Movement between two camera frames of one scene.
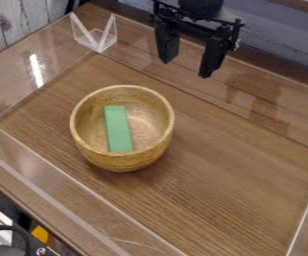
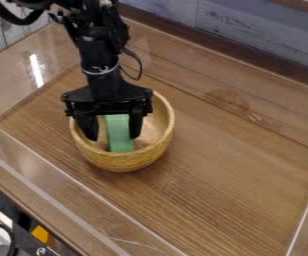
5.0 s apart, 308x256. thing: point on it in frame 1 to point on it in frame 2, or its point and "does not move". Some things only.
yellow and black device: [43, 244] does not move
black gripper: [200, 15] to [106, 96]
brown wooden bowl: [150, 123] does not move
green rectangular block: [118, 132] does not move
